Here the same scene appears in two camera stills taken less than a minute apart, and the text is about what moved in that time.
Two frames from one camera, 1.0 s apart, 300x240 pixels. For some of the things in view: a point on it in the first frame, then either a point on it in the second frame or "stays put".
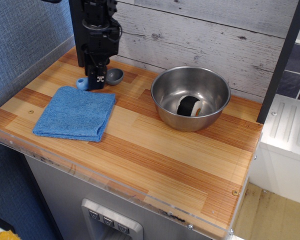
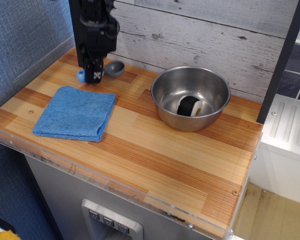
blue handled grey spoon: x=113 y=76 → x=113 y=69
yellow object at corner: x=7 y=235 stays put
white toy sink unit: x=281 y=163 stays put
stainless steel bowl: x=190 y=98 stays put
